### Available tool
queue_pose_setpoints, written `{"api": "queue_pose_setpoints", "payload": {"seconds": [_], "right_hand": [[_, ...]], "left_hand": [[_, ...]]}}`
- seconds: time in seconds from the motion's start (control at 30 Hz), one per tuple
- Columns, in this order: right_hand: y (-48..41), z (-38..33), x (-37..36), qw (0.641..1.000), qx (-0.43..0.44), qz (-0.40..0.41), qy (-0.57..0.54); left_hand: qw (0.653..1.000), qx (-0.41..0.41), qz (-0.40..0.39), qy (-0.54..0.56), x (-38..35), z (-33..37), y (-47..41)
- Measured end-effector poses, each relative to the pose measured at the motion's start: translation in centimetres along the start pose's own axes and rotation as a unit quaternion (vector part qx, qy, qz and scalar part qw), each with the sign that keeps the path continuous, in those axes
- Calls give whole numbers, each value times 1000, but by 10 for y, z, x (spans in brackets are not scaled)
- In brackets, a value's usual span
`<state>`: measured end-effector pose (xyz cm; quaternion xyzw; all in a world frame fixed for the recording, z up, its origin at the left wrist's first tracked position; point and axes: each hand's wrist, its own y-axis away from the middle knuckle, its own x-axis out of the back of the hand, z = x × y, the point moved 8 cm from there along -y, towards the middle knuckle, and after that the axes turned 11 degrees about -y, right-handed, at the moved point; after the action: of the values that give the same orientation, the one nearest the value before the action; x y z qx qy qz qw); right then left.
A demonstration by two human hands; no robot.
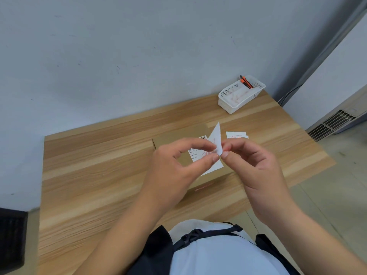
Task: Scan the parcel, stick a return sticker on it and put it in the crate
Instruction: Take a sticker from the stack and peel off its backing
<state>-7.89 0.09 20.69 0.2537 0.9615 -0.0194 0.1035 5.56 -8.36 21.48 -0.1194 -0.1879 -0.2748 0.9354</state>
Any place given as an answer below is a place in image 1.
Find person's right forearm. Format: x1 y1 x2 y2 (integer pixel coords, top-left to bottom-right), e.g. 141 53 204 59
258 203 367 275

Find white sticker sheet red print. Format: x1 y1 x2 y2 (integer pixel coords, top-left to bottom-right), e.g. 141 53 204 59
226 131 249 140

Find person's right hand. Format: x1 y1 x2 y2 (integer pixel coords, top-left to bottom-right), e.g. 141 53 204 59
221 137 292 224

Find brown cardboard box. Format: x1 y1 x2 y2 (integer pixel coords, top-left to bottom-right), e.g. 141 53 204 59
152 123 245 199

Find black cable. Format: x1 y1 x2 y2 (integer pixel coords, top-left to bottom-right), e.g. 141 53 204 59
277 84 303 108

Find orange black pen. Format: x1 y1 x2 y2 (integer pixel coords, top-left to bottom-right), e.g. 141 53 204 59
240 75 254 90

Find person's left hand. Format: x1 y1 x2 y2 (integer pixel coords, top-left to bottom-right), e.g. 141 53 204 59
140 137 221 212

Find black grated object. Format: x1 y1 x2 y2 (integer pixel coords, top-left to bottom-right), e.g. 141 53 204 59
0 208 29 275

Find white shipping label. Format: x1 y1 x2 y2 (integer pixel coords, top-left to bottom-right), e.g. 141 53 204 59
188 136 224 177

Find person's left forearm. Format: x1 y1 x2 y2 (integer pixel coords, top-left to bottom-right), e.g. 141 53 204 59
73 195 172 275

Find white paper sticker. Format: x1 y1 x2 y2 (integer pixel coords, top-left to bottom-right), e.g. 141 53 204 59
207 122 224 156

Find stack of white stickers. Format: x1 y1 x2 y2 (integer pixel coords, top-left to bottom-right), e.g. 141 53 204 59
225 86 254 108

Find white plastic basket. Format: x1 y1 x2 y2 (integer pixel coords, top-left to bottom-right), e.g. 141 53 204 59
218 74 266 114

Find black chest harness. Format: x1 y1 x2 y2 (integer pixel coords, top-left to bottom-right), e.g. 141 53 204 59
126 223 300 275

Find person's light blue shirt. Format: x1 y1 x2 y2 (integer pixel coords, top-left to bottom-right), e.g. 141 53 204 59
169 220 283 275

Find grey air vent unit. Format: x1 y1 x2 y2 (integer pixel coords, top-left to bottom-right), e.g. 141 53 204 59
305 84 367 142

